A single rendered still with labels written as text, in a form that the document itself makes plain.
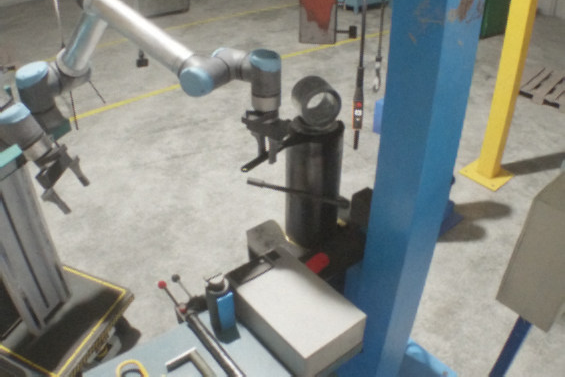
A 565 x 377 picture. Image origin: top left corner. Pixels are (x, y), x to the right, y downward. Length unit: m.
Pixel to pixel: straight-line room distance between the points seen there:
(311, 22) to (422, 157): 0.47
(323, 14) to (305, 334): 0.88
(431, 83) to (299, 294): 0.73
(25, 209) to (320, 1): 1.71
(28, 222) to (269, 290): 1.41
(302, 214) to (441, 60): 0.90
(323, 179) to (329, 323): 0.56
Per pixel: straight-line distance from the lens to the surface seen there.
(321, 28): 1.31
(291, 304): 1.42
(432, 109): 1.18
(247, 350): 1.47
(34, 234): 2.51
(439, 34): 1.12
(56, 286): 2.73
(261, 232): 1.95
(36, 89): 2.05
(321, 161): 1.65
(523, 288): 1.49
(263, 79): 1.34
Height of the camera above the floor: 2.26
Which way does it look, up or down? 32 degrees down
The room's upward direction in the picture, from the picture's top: straight up
